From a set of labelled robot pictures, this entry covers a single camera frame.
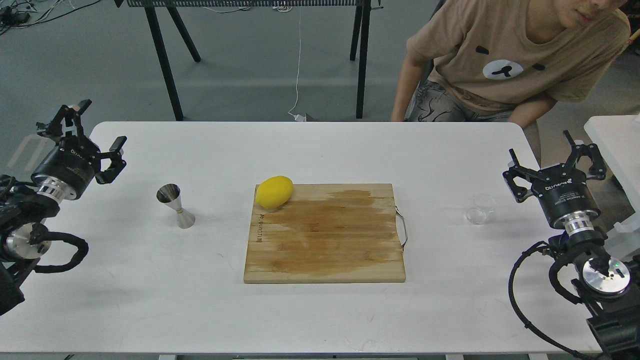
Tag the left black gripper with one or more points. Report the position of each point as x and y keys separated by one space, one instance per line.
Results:
x=68 y=169

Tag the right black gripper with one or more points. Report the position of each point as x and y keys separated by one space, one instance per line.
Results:
x=565 y=195

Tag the small clear glass cup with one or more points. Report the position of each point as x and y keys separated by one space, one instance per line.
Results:
x=482 y=210

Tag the steel double jigger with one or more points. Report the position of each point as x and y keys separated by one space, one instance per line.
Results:
x=170 y=195

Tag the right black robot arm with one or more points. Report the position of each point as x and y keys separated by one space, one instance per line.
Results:
x=583 y=272

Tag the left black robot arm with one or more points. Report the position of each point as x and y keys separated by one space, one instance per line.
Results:
x=25 y=238

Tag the white side table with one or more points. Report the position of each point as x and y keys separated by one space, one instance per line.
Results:
x=618 y=139

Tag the person in tan shirt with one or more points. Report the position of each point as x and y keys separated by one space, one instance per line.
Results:
x=507 y=60

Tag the yellow lemon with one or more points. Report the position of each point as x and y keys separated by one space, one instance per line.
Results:
x=274 y=192

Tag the wooden cutting board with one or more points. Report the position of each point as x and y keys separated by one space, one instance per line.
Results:
x=327 y=234

